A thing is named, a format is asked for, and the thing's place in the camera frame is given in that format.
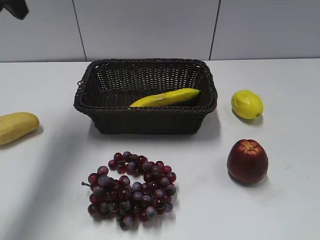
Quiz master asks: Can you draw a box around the yellow lemon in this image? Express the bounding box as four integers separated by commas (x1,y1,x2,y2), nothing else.
231,90,264,120

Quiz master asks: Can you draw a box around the purple grape bunch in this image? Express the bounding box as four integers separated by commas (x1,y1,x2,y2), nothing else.
81,151,177,231

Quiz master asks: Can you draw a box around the red apple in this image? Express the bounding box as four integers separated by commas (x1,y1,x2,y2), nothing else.
226,139,269,186

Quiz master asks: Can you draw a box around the yellow banana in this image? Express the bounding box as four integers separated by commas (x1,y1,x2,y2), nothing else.
130,88,201,108

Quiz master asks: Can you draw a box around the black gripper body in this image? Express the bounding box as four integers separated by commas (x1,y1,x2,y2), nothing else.
0,0,29,20

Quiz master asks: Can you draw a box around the dark woven wicker basket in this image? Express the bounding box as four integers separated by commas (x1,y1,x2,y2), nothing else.
74,58,218,135

